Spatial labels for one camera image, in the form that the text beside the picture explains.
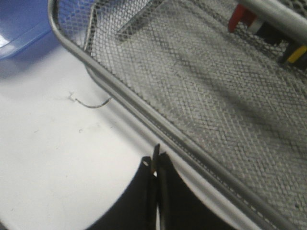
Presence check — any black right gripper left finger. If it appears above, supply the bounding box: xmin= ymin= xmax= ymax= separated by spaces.
xmin=90 ymin=144 xmax=160 ymax=230

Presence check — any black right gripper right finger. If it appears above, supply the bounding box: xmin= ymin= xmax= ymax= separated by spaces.
xmin=158 ymin=152 xmax=262 ymax=230

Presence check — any blue plastic tray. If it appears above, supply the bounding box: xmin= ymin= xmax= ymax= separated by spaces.
xmin=0 ymin=0 xmax=51 ymax=60

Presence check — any thin stray wire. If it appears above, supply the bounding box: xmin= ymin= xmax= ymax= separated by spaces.
xmin=67 ymin=91 xmax=113 ymax=110

